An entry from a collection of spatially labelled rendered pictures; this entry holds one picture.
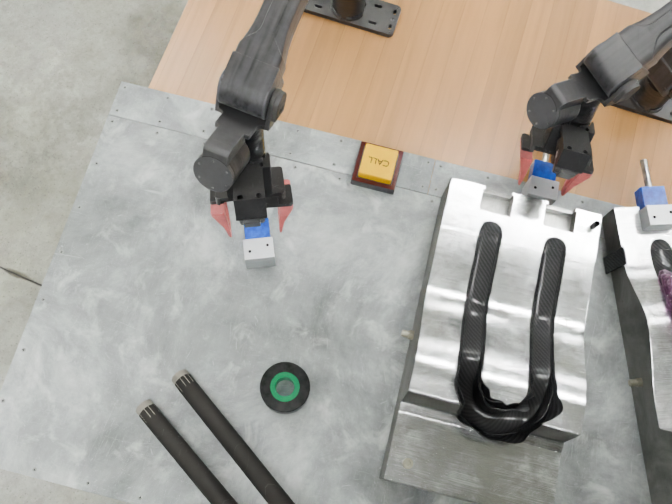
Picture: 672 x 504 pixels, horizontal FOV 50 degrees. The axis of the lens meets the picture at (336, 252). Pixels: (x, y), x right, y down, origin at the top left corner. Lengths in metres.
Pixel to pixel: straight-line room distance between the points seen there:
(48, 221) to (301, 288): 1.16
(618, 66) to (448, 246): 0.37
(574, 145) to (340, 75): 0.47
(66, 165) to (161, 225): 1.03
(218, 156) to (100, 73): 1.50
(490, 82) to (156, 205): 0.67
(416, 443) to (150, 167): 0.66
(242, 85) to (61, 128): 1.44
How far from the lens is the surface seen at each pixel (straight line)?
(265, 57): 0.97
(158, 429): 1.18
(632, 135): 1.48
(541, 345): 1.18
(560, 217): 1.29
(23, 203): 2.29
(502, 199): 1.27
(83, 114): 2.35
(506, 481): 1.18
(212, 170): 0.96
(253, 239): 1.21
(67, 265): 1.31
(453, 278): 1.18
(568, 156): 1.16
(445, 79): 1.43
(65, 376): 1.26
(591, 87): 1.19
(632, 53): 1.16
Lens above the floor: 2.00
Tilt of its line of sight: 72 degrees down
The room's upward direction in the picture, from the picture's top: 10 degrees clockwise
